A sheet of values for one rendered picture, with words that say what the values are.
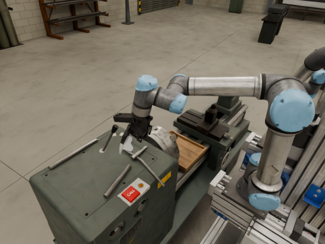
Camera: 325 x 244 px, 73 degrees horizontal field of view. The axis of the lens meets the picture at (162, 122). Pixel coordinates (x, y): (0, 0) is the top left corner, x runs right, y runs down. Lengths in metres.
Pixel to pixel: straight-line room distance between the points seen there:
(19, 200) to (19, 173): 0.41
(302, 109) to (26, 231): 2.45
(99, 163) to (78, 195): 0.20
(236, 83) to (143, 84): 0.34
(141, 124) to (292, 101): 0.53
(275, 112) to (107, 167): 0.80
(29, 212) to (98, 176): 1.70
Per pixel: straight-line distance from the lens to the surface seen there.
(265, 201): 1.01
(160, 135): 1.37
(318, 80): 1.70
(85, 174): 1.15
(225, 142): 1.89
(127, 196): 1.02
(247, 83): 0.87
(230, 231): 2.25
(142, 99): 0.81
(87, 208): 1.03
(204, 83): 0.88
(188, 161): 1.71
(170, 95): 0.79
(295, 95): 0.75
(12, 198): 2.95
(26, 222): 2.70
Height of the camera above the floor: 2.09
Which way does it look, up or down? 36 degrees down
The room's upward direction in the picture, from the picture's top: 3 degrees clockwise
